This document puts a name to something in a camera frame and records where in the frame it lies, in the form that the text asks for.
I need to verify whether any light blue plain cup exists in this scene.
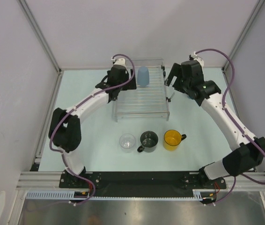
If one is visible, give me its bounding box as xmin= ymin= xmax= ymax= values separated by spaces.
xmin=137 ymin=67 xmax=149 ymax=87

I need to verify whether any yellow ceramic mug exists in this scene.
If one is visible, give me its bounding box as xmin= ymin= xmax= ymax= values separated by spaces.
xmin=163 ymin=130 xmax=187 ymax=151

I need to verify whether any grey ceramic mug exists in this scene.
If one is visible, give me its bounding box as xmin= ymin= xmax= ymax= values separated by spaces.
xmin=137 ymin=131 xmax=159 ymax=153

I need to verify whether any clear octagonal glass cup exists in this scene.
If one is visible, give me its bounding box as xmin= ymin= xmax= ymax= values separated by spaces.
xmin=119 ymin=133 xmax=136 ymax=153

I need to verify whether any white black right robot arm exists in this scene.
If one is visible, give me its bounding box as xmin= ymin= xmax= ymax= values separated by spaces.
xmin=165 ymin=60 xmax=265 ymax=188

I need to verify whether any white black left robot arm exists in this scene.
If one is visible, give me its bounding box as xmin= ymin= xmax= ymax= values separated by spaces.
xmin=48 ymin=65 xmax=136 ymax=188

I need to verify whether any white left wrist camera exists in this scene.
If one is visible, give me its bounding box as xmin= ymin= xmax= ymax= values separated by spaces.
xmin=111 ymin=58 xmax=126 ymax=68

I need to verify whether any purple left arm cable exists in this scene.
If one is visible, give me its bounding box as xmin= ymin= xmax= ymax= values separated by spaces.
xmin=49 ymin=53 xmax=137 ymax=207

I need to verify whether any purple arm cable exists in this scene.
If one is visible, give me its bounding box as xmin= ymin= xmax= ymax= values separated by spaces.
xmin=49 ymin=53 xmax=137 ymax=207
xmin=193 ymin=48 xmax=265 ymax=206

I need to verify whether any metal wire dish rack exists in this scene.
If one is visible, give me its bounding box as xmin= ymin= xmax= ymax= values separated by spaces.
xmin=113 ymin=58 xmax=170 ymax=121

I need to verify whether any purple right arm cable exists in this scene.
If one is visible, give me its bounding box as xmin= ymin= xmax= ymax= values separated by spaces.
xmin=193 ymin=48 xmax=265 ymax=206

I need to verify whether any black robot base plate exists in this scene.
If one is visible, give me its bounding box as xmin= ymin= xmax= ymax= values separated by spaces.
xmin=59 ymin=171 xmax=227 ymax=199

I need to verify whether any aluminium frame post right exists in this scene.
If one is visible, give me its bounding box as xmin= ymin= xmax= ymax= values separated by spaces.
xmin=221 ymin=0 xmax=265 ymax=72

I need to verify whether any aluminium frame post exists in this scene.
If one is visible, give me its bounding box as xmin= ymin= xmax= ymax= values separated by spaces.
xmin=221 ymin=0 xmax=265 ymax=72
xmin=16 ymin=0 xmax=62 ymax=74

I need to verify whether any aluminium frame post left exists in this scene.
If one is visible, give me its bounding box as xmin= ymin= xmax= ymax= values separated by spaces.
xmin=16 ymin=0 xmax=62 ymax=74

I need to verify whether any grey slotted cable duct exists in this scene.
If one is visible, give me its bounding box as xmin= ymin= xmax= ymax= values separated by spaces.
xmin=26 ymin=190 xmax=215 ymax=201

